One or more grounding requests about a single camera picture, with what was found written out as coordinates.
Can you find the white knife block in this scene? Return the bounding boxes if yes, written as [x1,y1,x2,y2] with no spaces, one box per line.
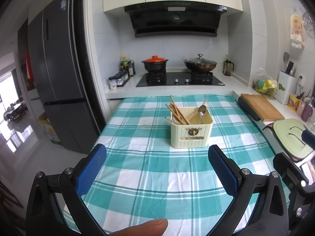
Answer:
[277,70,297,105]

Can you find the pan with green lid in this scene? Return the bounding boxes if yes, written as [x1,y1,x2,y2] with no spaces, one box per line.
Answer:
[262,119,315,163]

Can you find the plastic bag of sponges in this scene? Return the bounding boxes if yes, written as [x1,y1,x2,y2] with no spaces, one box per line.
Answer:
[252,68,279,97]

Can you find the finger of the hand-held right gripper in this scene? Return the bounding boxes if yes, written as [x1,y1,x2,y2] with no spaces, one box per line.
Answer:
[302,129,315,151]
[273,152,315,230]

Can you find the cream plastic utensil holder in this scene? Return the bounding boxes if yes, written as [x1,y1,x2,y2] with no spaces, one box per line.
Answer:
[170,106,214,149]

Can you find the row of dark spice jars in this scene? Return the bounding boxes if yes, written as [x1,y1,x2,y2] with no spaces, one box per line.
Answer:
[114,70,130,87]

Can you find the wooden cutting board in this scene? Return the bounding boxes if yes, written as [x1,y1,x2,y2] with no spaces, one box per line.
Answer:
[240,93,285,122]

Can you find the dark glass pitcher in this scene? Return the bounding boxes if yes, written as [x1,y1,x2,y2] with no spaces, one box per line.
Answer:
[223,54,235,77]

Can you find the black clay pot orange lid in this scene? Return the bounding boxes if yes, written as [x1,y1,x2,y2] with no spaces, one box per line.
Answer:
[141,55,169,73]

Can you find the wok with glass lid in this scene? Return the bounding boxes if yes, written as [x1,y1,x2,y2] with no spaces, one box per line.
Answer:
[183,54,218,74]

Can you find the yellow packet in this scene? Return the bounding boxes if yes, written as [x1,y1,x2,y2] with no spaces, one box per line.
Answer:
[288,94,300,111]

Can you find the cardboard box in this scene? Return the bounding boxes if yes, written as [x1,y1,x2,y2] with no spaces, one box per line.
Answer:
[38,113,62,144]

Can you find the bundle of brown chopsticks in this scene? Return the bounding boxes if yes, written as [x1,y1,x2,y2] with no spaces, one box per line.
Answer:
[164,95,191,126]

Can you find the black gas stove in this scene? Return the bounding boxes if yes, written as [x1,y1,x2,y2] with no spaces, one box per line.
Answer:
[136,71,226,88]

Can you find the yellow cap sauce bottle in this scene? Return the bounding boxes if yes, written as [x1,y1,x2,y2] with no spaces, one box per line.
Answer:
[120,54,129,72]

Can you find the grey spatula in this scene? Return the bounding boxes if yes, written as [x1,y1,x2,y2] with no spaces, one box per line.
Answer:
[283,52,291,72]

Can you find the metal spoon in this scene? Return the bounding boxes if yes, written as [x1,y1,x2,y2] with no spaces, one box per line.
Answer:
[198,105,208,125]

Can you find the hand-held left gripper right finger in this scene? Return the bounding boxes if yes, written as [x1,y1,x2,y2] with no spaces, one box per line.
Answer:
[208,144,290,236]

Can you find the dining table with chairs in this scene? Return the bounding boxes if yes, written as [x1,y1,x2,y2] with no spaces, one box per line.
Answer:
[3,103,27,123]

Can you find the grey refrigerator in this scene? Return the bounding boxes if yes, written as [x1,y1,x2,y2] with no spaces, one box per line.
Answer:
[17,0,99,154]

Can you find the black tray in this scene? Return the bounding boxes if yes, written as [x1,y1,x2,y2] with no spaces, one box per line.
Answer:
[237,96,261,121]

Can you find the dark sauce bottle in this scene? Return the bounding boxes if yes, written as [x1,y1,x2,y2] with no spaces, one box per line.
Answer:
[128,57,136,77]

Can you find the black range hood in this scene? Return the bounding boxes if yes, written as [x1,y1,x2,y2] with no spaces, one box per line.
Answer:
[124,3,228,39]

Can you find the red hanging decoration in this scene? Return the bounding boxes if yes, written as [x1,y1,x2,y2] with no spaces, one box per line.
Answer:
[24,51,35,83]

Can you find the metal wire strainer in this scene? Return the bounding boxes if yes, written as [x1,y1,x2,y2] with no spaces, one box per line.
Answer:
[302,11,315,39]

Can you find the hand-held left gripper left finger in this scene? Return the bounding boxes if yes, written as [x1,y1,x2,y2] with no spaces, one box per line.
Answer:
[26,143,108,236]

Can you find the person's left hand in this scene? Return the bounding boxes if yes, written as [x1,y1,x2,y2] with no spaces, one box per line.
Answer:
[105,218,169,236]

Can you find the teal plaid tablecloth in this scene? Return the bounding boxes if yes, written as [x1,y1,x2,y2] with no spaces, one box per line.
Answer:
[63,94,291,236]

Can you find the thin wooden chopstick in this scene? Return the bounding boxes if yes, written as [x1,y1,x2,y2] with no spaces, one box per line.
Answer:
[189,99,208,122]

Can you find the hanging printed bag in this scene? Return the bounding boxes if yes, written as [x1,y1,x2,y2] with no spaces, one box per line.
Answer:
[290,13,306,49]

